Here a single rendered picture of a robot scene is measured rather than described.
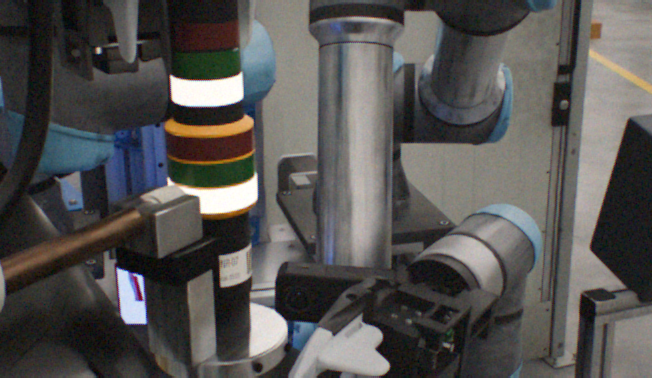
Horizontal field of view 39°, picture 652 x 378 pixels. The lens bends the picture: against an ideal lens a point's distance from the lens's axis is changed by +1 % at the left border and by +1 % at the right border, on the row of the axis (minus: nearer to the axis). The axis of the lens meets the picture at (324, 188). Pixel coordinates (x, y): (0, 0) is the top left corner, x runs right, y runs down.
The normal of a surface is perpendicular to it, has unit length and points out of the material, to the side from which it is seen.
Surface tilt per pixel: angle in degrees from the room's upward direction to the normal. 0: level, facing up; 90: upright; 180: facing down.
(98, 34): 90
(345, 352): 6
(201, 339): 90
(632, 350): 0
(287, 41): 90
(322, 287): 93
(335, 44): 70
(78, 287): 40
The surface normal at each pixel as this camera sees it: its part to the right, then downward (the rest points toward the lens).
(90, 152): 0.69, 0.26
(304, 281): -0.09, 0.37
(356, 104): 0.01, -0.04
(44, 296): 0.52, -0.59
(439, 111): -0.50, 0.36
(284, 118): 0.36, 0.30
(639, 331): -0.01, -0.94
